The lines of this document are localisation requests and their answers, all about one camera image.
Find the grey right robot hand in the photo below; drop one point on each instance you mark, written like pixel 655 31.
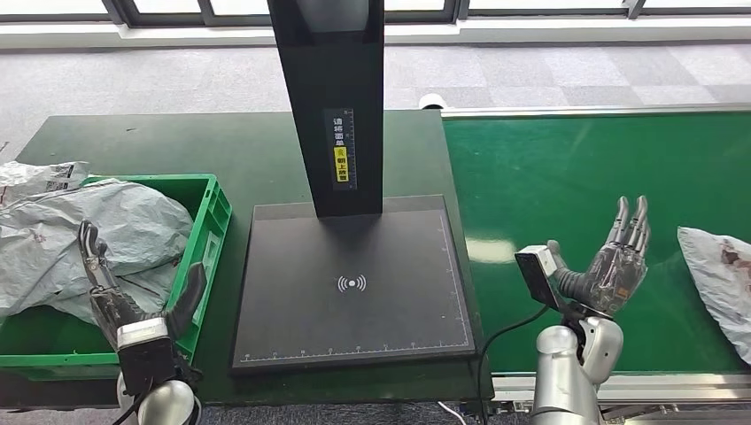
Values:
pixel 610 281

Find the plain grey poly parcel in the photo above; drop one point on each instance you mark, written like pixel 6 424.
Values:
pixel 70 234

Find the grey poly parcel red blotch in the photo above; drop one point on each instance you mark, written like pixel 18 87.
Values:
pixel 721 281

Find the aluminium conveyor frame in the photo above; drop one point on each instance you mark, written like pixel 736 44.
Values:
pixel 675 387

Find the dark window frame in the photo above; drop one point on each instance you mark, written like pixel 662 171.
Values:
pixel 122 20

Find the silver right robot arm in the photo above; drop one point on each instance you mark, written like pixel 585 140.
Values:
pixel 563 375

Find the green plastic crate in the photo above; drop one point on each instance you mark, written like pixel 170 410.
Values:
pixel 205 234

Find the black inbound scanner machine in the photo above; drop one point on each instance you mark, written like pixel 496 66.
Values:
pixel 352 246

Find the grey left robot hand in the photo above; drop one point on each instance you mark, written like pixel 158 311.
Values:
pixel 123 314

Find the white poly parcel barcode label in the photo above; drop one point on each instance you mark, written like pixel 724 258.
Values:
pixel 29 176

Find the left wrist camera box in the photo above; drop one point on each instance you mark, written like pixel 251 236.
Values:
pixel 147 358

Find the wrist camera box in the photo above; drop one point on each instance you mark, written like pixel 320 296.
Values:
pixel 537 275
pixel 147 358

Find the green conveyor belt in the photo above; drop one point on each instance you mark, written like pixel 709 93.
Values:
pixel 557 164

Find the yellow black scanner label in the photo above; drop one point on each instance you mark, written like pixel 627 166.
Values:
pixel 341 164

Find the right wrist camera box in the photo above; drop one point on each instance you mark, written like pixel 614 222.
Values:
pixel 537 275

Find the white conveyor roller end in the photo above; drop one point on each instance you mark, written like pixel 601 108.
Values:
pixel 432 101

